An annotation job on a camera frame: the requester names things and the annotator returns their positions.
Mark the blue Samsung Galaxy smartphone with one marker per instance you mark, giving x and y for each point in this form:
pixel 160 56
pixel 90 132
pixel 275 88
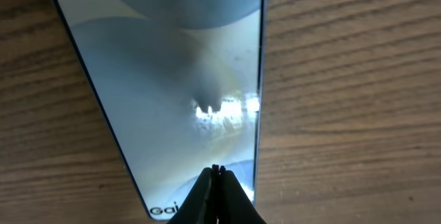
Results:
pixel 179 84

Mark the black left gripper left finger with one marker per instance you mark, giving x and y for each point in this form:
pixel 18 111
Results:
pixel 193 208

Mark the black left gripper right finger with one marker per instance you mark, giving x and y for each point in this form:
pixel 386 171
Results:
pixel 234 206

